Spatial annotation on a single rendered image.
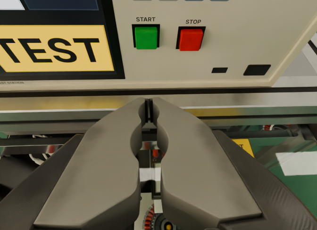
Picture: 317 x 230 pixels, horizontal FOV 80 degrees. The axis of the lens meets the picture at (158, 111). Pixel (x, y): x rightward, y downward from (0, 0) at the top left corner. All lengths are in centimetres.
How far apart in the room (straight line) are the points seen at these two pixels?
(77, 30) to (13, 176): 51
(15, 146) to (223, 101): 27
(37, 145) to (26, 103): 8
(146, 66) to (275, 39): 12
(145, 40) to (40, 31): 9
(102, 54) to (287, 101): 20
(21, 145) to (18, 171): 33
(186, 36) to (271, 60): 10
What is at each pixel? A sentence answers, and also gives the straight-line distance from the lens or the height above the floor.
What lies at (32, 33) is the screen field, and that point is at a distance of 20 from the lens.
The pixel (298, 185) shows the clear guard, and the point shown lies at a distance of 28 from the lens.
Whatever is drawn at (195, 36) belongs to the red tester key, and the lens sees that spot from 17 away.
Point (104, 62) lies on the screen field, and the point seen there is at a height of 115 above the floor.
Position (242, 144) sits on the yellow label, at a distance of 26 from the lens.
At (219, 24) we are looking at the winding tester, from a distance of 18.
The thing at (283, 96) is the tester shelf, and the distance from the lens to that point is 26.
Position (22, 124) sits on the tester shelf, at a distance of 27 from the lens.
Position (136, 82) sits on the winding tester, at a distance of 21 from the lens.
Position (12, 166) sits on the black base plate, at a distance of 65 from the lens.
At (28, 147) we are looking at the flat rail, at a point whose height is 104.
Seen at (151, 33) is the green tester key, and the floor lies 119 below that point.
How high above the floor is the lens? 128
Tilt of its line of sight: 57 degrees down
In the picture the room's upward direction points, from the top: 3 degrees clockwise
